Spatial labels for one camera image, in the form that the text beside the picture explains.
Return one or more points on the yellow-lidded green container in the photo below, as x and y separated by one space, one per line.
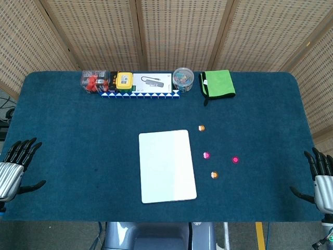
124 80

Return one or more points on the clear round jar of clips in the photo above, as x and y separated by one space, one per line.
183 79

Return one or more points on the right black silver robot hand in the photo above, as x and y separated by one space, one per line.
323 190

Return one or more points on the white magnetic board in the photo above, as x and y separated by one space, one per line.
166 166

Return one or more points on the white USB hub box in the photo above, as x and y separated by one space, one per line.
152 82

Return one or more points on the green microfiber cloth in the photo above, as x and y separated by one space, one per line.
219 83

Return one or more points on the orange-yellow round magnet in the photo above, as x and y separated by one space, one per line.
201 127
214 174

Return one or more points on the pink-red round magnet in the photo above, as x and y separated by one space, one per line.
235 160
206 155

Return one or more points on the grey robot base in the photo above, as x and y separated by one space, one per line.
156 237

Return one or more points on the small black box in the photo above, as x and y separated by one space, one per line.
113 80

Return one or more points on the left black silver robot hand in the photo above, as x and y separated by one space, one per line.
10 174

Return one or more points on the dark blue table mat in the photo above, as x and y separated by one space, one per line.
78 156

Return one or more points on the clear box of red capsules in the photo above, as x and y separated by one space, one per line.
92 82

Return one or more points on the white table leg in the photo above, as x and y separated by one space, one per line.
227 234

